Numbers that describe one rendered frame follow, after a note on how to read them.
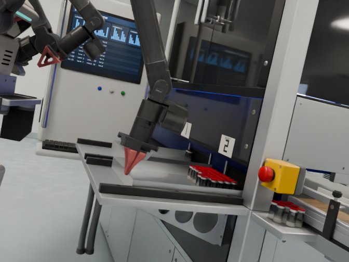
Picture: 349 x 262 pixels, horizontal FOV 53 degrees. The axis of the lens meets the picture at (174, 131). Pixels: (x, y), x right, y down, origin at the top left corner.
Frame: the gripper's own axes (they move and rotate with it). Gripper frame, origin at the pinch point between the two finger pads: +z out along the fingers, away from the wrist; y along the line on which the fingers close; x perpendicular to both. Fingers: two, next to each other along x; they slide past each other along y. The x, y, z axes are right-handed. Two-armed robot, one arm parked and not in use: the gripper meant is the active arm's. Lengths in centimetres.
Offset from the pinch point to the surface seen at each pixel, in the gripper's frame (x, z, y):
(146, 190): -8.2, 1.6, 3.9
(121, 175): 5.2, 2.6, 0.8
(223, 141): 9.2, -16.6, 29.7
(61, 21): 83, -41, -28
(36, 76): 544, -6, -33
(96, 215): 99, 47, 24
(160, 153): 53, -2, 29
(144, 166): 19.4, 0.2, 11.1
